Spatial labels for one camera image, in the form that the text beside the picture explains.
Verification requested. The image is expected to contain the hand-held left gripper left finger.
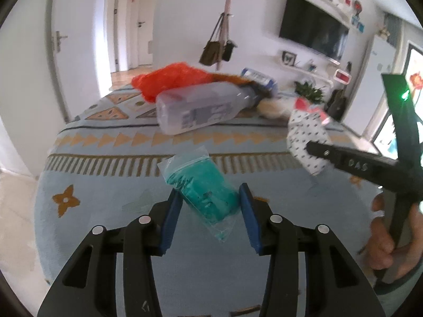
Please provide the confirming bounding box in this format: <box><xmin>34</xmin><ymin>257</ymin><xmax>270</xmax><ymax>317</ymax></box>
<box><xmin>37</xmin><ymin>189</ymin><xmax>183</xmax><ymax>317</ymax></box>

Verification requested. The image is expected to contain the teal plastic zip bag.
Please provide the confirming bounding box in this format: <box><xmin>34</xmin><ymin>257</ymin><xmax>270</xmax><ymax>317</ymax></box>
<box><xmin>157</xmin><ymin>146</ymin><xmax>240</xmax><ymax>243</ymax></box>

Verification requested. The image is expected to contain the clear plastic bottle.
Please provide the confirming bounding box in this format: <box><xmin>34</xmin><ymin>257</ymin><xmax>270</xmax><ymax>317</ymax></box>
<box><xmin>155</xmin><ymin>82</ymin><xmax>262</xmax><ymax>136</ymax></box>

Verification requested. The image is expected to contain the blue and white packet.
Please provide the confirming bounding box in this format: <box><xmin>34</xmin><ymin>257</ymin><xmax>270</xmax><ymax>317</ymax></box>
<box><xmin>240</xmin><ymin>67</ymin><xmax>279</xmax><ymax>95</ymax></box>

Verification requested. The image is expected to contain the white refrigerator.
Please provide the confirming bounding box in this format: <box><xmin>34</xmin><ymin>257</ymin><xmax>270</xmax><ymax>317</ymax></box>
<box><xmin>358</xmin><ymin>34</ymin><xmax>398</xmax><ymax>140</ymax></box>

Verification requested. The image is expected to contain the balcony glass door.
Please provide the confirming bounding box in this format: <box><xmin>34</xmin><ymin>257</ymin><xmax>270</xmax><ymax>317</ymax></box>
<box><xmin>373</xmin><ymin>40</ymin><xmax>423</xmax><ymax>167</ymax></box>

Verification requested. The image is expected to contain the black wall television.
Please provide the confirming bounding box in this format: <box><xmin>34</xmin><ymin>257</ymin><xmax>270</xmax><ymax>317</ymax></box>
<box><xmin>278</xmin><ymin>0</ymin><xmax>350</xmax><ymax>63</ymax></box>

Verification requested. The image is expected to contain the small black handbag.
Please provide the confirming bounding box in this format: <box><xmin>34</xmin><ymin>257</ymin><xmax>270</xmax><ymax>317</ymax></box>
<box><xmin>221</xmin><ymin>40</ymin><xmax>237</xmax><ymax>62</ymax></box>

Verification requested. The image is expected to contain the green potted plant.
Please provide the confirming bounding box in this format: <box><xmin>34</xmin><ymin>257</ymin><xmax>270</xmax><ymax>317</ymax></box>
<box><xmin>293</xmin><ymin>81</ymin><xmax>327</xmax><ymax>105</ymax></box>

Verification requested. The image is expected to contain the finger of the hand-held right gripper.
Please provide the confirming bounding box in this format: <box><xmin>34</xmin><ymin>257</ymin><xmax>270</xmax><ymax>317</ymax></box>
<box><xmin>306</xmin><ymin>141</ymin><xmax>403</xmax><ymax>186</ymax></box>

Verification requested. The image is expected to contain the white door with handle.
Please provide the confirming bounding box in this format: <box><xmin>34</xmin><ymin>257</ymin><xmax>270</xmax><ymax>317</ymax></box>
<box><xmin>49</xmin><ymin>0</ymin><xmax>113</xmax><ymax>123</ymax></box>

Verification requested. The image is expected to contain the beige crumpled paper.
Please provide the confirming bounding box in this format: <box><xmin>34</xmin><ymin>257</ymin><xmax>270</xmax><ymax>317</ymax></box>
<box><xmin>257</xmin><ymin>100</ymin><xmax>295</xmax><ymax>120</ymax></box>

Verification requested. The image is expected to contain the olive handbag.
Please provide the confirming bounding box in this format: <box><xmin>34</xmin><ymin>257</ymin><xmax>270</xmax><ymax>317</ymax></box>
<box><xmin>199</xmin><ymin>13</ymin><xmax>226</xmax><ymax>67</ymax></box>

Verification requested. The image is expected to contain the white inner door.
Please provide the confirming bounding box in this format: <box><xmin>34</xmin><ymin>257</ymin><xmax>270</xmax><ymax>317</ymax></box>
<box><xmin>135</xmin><ymin>0</ymin><xmax>157</xmax><ymax>67</ymax></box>

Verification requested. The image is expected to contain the black floor bag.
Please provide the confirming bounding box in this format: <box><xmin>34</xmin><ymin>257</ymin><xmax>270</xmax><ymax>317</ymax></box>
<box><xmin>327</xmin><ymin>89</ymin><xmax>348</xmax><ymax>122</ymax></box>

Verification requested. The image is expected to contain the orange plastic bag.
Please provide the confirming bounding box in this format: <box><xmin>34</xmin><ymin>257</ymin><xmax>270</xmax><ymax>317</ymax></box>
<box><xmin>131</xmin><ymin>62</ymin><xmax>216</xmax><ymax>104</ymax></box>

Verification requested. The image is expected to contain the pink coat rack pole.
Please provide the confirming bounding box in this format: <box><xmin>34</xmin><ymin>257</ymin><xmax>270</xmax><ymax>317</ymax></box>
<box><xmin>216</xmin><ymin>0</ymin><xmax>237</xmax><ymax>72</ymax></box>

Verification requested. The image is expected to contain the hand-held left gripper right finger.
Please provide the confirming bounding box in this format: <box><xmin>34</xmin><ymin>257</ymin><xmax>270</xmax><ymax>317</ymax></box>
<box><xmin>238</xmin><ymin>183</ymin><xmax>387</xmax><ymax>317</ymax></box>

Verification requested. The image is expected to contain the white dotted paper bag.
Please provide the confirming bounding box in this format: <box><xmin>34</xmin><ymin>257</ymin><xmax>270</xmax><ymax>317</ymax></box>
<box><xmin>286</xmin><ymin>97</ymin><xmax>333</xmax><ymax>176</ymax></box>

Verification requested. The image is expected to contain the person's right hand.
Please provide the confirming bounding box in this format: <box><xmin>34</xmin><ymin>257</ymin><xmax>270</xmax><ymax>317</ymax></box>
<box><xmin>367</xmin><ymin>193</ymin><xmax>423</xmax><ymax>281</ymax></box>

